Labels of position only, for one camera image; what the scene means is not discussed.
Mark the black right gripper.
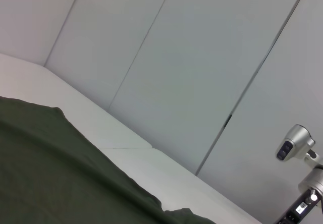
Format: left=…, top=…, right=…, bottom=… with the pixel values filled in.
left=274, top=188, right=323, bottom=224

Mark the dark green FREE t-shirt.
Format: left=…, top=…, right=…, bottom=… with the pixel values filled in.
left=0, top=95, right=215, bottom=224

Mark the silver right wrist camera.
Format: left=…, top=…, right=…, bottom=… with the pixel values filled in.
left=274, top=124, right=316, bottom=162

